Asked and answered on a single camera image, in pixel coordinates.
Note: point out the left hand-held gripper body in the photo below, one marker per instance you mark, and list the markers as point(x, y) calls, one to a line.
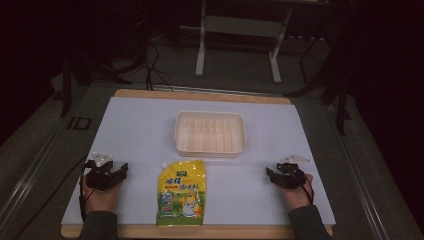
point(100, 176)

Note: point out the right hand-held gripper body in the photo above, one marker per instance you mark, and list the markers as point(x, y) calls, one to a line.
point(292, 176)

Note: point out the person's right hand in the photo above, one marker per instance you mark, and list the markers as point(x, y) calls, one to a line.
point(297, 197)

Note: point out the person's left hand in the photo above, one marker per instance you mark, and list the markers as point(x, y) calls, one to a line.
point(100, 200)

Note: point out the white table mat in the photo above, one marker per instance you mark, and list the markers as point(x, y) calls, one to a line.
point(140, 133)

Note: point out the yellow green spouted pouch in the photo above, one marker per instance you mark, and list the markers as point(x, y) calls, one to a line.
point(181, 195)

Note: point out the white plastic basket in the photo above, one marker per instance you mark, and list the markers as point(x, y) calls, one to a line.
point(210, 134)

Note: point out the black stand with legs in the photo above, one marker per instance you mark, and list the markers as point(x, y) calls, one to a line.
point(93, 68)

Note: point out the black tripod stand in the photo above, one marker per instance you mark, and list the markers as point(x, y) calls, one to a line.
point(333, 76)

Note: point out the white metal stand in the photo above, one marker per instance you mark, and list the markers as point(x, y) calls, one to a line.
point(238, 26)

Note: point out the black rectangular bracket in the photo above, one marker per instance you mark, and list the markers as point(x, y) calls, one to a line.
point(80, 123)

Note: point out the grey metal rail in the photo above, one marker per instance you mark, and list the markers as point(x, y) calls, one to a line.
point(361, 190)
point(30, 176)

